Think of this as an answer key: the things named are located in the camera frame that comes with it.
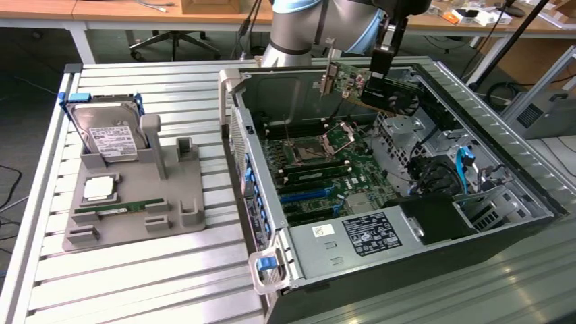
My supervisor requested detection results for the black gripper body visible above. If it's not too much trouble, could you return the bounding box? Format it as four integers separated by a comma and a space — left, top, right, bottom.
371, 0, 434, 18

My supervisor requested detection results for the graphics card with black fan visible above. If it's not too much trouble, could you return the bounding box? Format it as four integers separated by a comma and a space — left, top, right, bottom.
320, 37, 423, 118

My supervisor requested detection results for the metal disk bay cage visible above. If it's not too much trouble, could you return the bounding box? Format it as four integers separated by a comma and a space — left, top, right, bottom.
372, 72, 474, 159

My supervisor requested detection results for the white box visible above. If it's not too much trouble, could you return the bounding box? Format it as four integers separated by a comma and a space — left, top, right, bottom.
452, 8, 512, 27

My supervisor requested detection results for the metal socket cover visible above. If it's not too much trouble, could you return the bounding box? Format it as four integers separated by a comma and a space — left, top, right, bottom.
319, 121, 362, 157

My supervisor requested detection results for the black monitor stand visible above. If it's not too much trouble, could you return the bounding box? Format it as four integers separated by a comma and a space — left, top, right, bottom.
495, 0, 527, 18

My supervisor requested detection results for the black stand pole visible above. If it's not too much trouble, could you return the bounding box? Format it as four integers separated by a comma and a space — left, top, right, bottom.
467, 0, 554, 90

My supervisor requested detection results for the green motherboard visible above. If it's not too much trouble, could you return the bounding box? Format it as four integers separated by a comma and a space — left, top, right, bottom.
260, 117, 398, 227

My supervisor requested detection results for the thin metal locking lever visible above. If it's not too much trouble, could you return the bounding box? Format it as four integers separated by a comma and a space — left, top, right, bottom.
282, 113, 292, 149

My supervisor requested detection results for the CPU socket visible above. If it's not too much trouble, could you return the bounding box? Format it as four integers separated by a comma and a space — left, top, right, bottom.
287, 136, 336, 166

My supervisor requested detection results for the wooden office desk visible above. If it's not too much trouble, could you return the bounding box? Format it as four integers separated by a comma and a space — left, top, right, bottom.
0, 0, 274, 65
382, 0, 576, 85

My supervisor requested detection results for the black RAM stick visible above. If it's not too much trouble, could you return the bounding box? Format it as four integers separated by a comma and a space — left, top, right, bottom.
286, 167, 351, 183

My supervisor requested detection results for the brown cardboard box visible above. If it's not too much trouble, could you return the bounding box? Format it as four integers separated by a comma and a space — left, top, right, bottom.
180, 0, 240, 15

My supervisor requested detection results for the silver chipset heatsink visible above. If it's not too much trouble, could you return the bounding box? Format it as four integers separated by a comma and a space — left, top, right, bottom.
351, 194, 384, 214

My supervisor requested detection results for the black office chair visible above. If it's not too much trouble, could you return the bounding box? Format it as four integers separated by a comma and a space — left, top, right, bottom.
130, 30, 222, 62

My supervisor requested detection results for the black expansion slot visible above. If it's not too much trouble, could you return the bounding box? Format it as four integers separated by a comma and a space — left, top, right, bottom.
287, 211, 342, 227

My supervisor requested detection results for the metal disk bay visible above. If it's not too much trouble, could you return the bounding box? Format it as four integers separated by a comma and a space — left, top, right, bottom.
452, 185, 532, 234

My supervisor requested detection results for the grey power supply unit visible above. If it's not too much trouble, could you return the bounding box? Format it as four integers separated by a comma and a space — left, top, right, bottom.
287, 204, 427, 281

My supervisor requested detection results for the silver hard disk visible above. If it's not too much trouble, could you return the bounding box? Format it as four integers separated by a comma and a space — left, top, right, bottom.
67, 101, 150, 163

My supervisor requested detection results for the open black PC case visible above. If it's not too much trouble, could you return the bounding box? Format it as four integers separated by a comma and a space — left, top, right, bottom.
218, 60, 570, 324

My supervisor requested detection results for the grey parts rack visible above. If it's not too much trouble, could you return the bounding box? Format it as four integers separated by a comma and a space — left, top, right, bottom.
63, 114, 207, 252

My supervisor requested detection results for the blue disk caddy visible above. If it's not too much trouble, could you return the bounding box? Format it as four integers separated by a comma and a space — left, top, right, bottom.
58, 91, 144, 149

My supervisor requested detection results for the green RAM stick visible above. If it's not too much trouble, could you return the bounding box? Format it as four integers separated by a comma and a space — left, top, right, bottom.
74, 198, 164, 217

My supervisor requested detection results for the silver CPU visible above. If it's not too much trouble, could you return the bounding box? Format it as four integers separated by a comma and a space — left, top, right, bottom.
83, 177, 116, 203

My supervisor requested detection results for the black wire bundle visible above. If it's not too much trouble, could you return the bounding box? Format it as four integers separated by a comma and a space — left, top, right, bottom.
407, 158, 464, 196

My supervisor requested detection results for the blue wire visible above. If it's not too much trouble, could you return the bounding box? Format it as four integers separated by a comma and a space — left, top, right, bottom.
454, 146, 476, 196

